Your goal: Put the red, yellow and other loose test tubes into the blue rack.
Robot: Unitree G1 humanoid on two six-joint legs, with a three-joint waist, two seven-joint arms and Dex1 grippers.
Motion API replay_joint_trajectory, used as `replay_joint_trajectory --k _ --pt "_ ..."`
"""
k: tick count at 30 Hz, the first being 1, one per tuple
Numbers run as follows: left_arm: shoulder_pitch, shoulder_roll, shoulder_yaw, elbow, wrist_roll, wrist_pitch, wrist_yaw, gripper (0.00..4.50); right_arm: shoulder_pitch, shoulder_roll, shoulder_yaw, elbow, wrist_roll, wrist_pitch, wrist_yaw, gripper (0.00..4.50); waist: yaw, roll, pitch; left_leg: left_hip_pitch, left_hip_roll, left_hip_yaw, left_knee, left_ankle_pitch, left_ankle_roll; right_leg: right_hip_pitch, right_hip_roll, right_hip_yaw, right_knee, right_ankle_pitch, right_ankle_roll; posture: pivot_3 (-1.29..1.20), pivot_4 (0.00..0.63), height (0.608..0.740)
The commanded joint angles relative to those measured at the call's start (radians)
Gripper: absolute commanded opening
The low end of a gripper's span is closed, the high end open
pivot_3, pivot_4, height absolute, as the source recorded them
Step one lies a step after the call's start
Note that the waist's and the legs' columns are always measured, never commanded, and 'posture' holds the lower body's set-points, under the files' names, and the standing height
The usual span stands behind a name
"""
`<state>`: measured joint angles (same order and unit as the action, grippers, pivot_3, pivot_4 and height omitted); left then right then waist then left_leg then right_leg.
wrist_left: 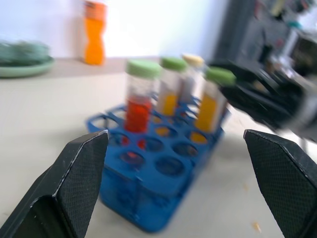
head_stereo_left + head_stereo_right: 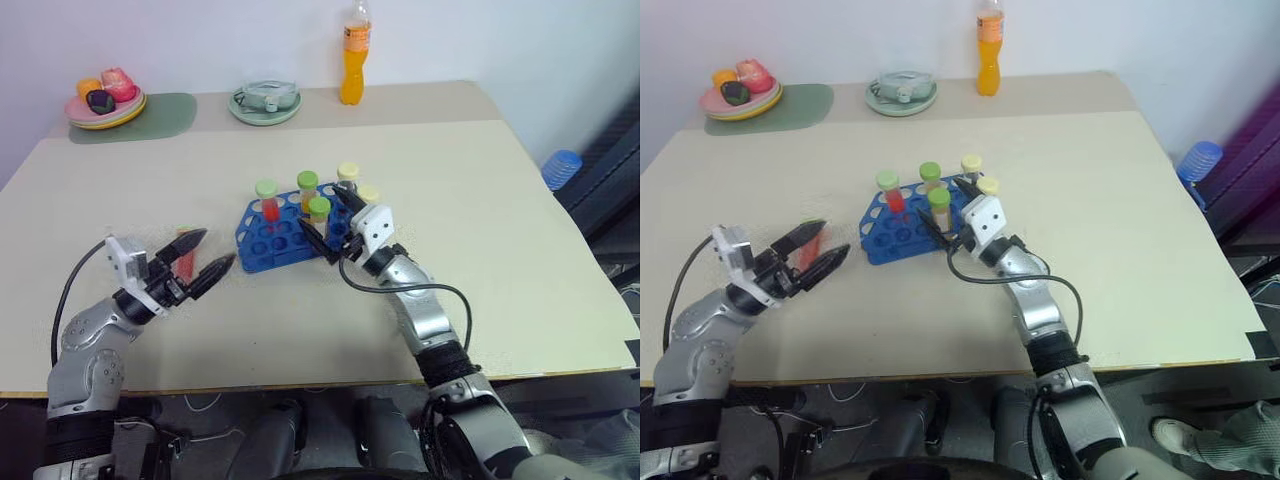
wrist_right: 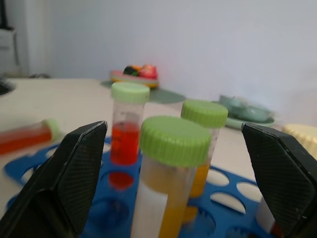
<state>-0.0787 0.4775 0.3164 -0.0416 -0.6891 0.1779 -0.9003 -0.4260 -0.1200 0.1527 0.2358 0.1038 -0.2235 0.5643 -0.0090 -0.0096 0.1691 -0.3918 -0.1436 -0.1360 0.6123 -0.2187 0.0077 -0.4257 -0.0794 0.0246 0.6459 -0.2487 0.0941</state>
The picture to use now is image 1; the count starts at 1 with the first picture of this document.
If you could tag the red liquid tube green cap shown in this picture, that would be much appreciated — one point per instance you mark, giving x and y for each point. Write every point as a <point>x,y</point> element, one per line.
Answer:
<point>138,111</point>

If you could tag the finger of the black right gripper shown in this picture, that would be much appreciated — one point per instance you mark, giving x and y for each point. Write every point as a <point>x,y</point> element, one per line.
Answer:
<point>250,104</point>
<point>245,73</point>

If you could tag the small orange crumb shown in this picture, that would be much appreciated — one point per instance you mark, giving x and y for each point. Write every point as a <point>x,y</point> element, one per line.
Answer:
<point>256,226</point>

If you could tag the yellow liquid tube green cap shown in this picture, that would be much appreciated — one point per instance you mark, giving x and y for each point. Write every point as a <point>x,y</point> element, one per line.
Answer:
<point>206,111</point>
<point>169,101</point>

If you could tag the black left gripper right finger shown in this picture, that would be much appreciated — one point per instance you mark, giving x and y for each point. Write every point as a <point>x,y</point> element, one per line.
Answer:
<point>287,183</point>

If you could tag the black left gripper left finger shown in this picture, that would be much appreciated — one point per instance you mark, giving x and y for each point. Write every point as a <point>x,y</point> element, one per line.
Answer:
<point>62,188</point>

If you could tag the dark green leafy pile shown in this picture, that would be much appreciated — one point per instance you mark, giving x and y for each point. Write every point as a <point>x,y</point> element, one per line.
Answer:
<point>22,53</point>

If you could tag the pale green plate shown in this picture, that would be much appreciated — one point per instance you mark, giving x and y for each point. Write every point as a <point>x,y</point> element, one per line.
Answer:
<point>22,70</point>

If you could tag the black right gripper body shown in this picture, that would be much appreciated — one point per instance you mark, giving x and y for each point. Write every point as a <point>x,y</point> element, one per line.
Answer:
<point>284,96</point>

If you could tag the test tube cream cap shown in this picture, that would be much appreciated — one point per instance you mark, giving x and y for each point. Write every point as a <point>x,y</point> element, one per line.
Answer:
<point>193,59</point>

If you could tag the blue test tube rack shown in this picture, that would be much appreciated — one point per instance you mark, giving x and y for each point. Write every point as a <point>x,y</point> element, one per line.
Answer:
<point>171,183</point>

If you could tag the dark equipment shelf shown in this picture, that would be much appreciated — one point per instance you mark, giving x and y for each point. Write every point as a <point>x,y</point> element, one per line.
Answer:
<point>250,29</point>

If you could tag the orange plastic bottle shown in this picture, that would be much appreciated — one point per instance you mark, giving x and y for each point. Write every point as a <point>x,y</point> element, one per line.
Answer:
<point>94,42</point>

